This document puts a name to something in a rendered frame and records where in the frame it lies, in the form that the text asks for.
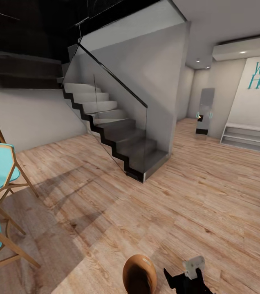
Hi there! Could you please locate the trash can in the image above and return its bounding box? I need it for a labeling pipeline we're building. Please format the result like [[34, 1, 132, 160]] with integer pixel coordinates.
[[122, 254, 157, 294]]

